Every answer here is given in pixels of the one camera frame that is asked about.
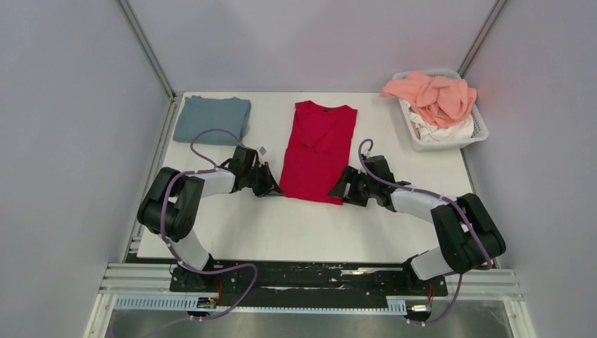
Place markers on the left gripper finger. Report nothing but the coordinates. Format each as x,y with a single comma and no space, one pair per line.
269,177
264,188

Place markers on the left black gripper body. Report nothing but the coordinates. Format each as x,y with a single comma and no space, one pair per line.
254,174

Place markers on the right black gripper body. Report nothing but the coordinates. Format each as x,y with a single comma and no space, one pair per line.
360,184

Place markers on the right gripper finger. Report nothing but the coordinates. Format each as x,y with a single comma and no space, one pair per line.
357,197
343,188

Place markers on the red t-shirt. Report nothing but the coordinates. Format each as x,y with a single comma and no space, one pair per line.
317,152

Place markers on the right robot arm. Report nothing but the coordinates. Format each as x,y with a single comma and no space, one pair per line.
468,237

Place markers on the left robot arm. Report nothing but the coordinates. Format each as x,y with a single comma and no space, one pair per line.
169,208

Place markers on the folded blue t-shirt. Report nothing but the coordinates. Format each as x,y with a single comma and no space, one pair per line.
213,121

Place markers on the white t-shirt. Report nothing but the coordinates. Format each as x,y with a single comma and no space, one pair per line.
427,132

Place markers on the peach t-shirt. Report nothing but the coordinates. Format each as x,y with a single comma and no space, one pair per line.
439,100

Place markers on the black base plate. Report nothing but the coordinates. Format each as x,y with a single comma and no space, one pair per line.
292,284

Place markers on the aluminium frame rail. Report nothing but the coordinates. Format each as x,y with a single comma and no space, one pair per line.
145,286

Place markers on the left corner metal post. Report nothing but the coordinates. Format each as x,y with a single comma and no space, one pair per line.
140,36

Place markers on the corner metal post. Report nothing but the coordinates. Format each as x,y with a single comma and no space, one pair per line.
487,26
140,36

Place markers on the right corner metal post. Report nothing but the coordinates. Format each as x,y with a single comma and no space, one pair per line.
487,26

